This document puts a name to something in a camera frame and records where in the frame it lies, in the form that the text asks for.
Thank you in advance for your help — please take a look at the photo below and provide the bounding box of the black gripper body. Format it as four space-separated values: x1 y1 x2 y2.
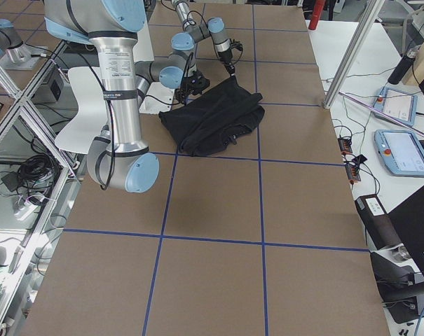
178 71 210 104
217 45 233 65

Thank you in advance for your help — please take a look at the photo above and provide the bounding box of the black graphic t-shirt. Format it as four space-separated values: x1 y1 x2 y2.
158 76 265 156

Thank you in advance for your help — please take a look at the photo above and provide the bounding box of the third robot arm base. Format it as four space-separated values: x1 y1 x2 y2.
0 19 40 71

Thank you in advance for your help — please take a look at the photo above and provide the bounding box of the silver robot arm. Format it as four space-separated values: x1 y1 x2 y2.
44 1 210 193
170 0 243 76

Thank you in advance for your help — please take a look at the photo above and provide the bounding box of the red bottle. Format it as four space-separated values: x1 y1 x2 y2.
308 0 326 30

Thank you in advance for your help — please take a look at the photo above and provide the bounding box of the white plastic chair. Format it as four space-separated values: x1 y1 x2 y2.
55 66 107 154

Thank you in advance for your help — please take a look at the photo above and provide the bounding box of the orange terminal block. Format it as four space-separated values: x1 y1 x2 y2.
337 137 361 185

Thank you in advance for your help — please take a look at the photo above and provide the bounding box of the grey electrical box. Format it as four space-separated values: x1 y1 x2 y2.
32 69 66 104

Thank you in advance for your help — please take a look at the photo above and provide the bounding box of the far blue teach pendant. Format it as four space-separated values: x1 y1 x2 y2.
373 87 418 126

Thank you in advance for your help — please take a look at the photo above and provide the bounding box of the blue teach pendant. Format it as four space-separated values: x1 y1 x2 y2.
374 129 424 177
373 87 418 126

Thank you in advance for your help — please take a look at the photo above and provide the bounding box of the black water bottle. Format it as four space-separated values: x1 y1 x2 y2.
388 45 420 85

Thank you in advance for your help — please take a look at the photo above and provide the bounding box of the near blue teach pendant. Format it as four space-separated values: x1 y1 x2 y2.
374 129 424 177

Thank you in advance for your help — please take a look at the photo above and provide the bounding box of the white power strip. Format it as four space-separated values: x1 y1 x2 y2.
13 193 46 221

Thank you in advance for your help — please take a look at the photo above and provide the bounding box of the black monitor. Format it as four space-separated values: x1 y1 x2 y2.
371 186 424 323

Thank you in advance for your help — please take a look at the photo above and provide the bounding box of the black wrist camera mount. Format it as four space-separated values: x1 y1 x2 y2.
230 39 244 53

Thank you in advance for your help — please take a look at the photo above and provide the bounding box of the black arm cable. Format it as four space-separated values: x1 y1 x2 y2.
182 9 212 29
85 52 195 190

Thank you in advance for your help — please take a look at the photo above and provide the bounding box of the aluminium frame post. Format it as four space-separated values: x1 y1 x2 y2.
322 0 385 109

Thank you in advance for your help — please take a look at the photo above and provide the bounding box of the aluminium frame rail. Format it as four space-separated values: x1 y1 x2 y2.
0 36 76 176

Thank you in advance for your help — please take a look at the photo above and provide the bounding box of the bundle of black cables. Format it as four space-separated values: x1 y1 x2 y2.
0 154 62 207

